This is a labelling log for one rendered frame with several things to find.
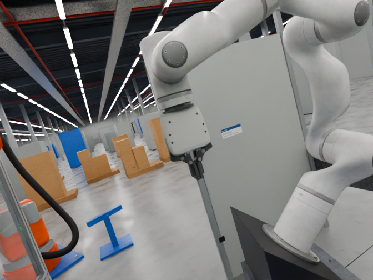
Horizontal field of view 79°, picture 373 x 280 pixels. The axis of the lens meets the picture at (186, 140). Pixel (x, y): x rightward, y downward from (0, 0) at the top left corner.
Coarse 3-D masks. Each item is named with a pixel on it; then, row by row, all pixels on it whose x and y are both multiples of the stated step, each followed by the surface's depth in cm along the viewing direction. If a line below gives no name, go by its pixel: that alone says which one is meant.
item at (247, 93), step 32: (224, 64) 195; (256, 64) 204; (288, 64) 213; (224, 96) 196; (256, 96) 205; (288, 96) 215; (224, 128) 197; (256, 128) 207; (288, 128) 217; (224, 160) 199; (256, 160) 208; (288, 160) 218; (224, 192) 200; (256, 192) 210; (288, 192) 220; (224, 224) 201; (224, 256) 202
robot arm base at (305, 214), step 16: (304, 192) 73; (288, 208) 76; (304, 208) 72; (320, 208) 70; (288, 224) 73; (304, 224) 71; (320, 224) 71; (288, 240) 72; (304, 240) 71; (304, 256) 68
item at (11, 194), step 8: (0, 160) 109; (0, 168) 107; (0, 176) 107; (8, 176) 111; (8, 184) 109; (8, 192) 108; (16, 200) 111; (16, 208) 109; (24, 216) 113; (24, 224) 111; (24, 232) 111; (32, 240) 113; (32, 248) 112; (40, 256) 115; (40, 264) 113; (40, 272) 114; (48, 272) 118
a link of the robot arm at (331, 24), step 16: (272, 0) 52; (288, 0) 55; (304, 0) 54; (320, 0) 53; (336, 0) 52; (352, 0) 51; (304, 16) 56; (320, 16) 53; (336, 16) 52; (352, 16) 51; (368, 16) 52; (320, 32) 58; (336, 32) 55; (352, 32) 54
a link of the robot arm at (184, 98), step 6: (168, 96) 48; (174, 96) 48; (180, 96) 48; (186, 96) 49; (192, 96) 51; (162, 102) 49; (168, 102) 48; (174, 102) 48; (180, 102) 48; (186, 102) 50; (162, 108) 50; (168, 108) 50; (174, 108) 50
